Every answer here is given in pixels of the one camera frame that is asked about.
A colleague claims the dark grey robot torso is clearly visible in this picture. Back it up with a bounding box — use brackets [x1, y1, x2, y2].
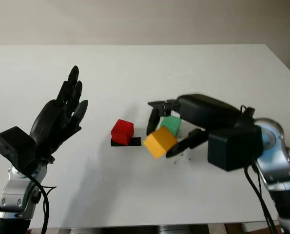
[58, 226, 225, 234]

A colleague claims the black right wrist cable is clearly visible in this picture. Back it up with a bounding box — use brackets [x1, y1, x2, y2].
[243, 164, 282, 234]

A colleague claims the yellow cube block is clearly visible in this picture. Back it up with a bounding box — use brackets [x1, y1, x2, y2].
[142, 126, 178, 159]

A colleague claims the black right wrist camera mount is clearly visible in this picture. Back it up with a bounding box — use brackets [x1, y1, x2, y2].
[207, 126, 262, 172]

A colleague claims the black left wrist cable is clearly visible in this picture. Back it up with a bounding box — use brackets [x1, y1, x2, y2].
[25, 170, 57, 234]

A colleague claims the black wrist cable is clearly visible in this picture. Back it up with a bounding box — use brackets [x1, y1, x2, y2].
[243, 164, 282, 234]
[25, 170, 57, 234]

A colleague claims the red cube block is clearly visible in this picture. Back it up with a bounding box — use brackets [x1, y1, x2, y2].
[110, 119, 135, 145]

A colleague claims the green cube block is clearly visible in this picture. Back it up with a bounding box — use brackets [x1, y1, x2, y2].
[159, 116, 182, 137]

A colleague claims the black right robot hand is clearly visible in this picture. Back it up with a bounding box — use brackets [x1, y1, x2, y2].
[146, 93, 244, 159]

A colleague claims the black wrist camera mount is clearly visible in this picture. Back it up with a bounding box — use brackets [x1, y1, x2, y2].
[207, 126, 262, 172]
[0, 126, 37, 173]

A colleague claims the black tape strip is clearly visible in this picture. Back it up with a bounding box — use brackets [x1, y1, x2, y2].
[110, 136, 142, 147]

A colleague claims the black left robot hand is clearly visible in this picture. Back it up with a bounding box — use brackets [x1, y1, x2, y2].
[29, 65, 89, 159]

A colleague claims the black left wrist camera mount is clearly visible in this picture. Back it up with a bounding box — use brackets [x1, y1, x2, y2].
[0, 126, 37, 173]

